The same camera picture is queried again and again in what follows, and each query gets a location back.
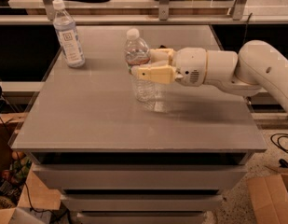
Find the black cable on floor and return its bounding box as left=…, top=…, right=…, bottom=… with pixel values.
left=269, top=133, right=288, bottom=156

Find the white-labelled upright water bottle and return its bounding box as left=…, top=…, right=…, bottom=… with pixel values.
left=52, top=0, right=85, bottom=68

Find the cardboard box right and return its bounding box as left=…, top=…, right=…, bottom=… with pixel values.
left=247, top=174, right=288, bottom=224

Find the clear plastic water bottle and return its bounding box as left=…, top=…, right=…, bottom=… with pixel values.
left=124, top=28, right=157, bottom=103

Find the cardboard box with groceries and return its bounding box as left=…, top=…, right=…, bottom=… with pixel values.
left=0, top=113, right=61, bottom=224

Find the grey drawer cabinet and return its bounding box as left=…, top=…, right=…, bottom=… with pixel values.
left=13, top=26, right=267, bottom=224

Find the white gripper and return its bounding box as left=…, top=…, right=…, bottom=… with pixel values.
left=131, top=48, right=207, bottom=87

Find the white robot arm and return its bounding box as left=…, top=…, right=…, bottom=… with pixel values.
left=130, top=40, right=288, bottom=114

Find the metal shelf rail frame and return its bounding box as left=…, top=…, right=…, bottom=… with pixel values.
left=0, top=0, right=288, bottom=24

